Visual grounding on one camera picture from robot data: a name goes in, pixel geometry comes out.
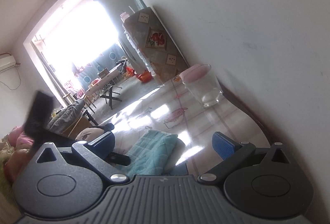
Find pile of pink clothes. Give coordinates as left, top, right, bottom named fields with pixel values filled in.
left=1, top=126, right=34, bottom=185

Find checkered floral table cloth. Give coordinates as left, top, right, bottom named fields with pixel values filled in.
left=94, top=77, right=270, bottom=176

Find clear drinking glass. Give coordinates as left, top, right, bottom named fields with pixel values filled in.
left=179, top=64, right=223, bottom=107

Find grey blanket pile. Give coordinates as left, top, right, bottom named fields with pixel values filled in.
left=46, top=99, right=85, bottom=134

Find patterned folded mattress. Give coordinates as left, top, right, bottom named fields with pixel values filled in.
left=123, top=7, right=189, bottom=84

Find pink sponge pad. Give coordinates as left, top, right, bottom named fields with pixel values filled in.
left=183, top=64, right=210, bottom=84

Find brown cardboard box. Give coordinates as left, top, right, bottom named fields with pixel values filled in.
left=63, top=116, right=92, bottom=140

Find folding table with black legs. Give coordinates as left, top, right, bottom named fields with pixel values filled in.
left=86, top=65, right=122, bottom=109

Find black-haired doll plush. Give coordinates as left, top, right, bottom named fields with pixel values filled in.
left=75, top=123, right=115, bottom=142

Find white wall air conditioner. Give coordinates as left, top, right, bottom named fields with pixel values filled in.
left=0, top=53, right=16, bottom=72

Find light blue knitted cloth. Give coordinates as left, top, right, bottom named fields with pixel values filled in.
left=115, top=129, right=185, bottom=178

